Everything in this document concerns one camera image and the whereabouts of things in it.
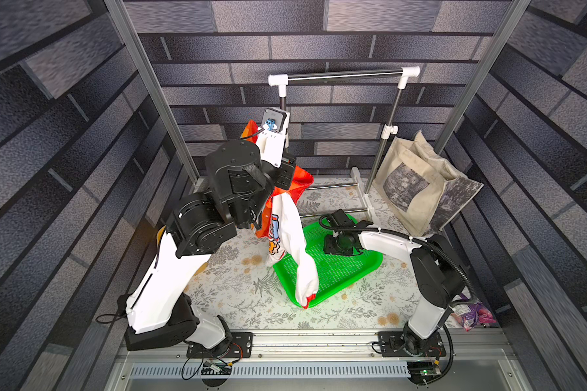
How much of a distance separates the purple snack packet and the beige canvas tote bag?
1.00 feet

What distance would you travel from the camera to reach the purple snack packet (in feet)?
2.53

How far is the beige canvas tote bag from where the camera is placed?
875 millimetres
